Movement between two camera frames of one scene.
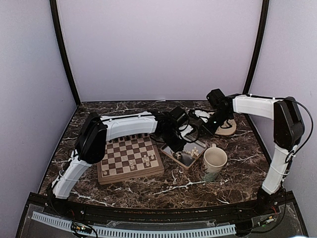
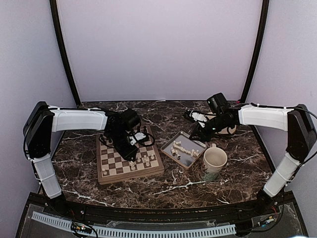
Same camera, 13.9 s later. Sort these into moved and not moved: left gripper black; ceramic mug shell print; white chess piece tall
Moved: left gripper black
Not moved: white chess piece tall; ceramic mug shell print
